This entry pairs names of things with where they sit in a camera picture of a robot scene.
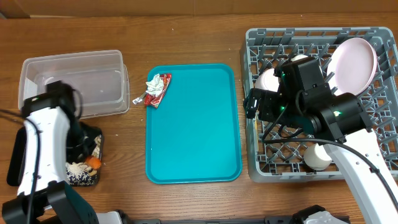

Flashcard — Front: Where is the white bowl with food scraps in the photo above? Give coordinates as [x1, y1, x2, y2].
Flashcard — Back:
[254, 68, 279, 92]

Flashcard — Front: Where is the small white bowl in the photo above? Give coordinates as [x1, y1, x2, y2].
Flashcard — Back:
[290, 54, 308, 62]

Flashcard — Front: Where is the white paper cup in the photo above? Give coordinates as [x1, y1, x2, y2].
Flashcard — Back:
[303, 144, 332, 171]

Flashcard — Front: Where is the large white plate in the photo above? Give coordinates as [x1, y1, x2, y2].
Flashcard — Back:
[326, 38, 377, 96]

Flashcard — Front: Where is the red foil wrapper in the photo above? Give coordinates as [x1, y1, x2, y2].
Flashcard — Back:
[132, 73, 172, 109]

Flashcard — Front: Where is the orange carrot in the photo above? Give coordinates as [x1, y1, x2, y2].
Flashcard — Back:
[85, 156, 102, 170]

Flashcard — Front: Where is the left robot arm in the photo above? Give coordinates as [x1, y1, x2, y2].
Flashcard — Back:
[2, 81, 127, 224]

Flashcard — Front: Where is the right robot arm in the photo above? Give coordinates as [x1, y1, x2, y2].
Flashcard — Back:
[243, 57, 397, 223]

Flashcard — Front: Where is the grey dishwasher rack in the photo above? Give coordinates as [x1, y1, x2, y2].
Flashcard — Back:
[240, 27, 397, 183]

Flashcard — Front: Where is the teal serving tray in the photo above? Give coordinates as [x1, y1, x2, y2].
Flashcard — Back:
[145, 63, 243, 184]

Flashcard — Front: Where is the clear plastic storage bin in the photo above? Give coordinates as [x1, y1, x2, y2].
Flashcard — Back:
[18, 50, 130, 119]

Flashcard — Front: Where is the black plastic tray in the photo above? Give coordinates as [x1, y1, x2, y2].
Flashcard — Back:
[6, 122, 104, 187]

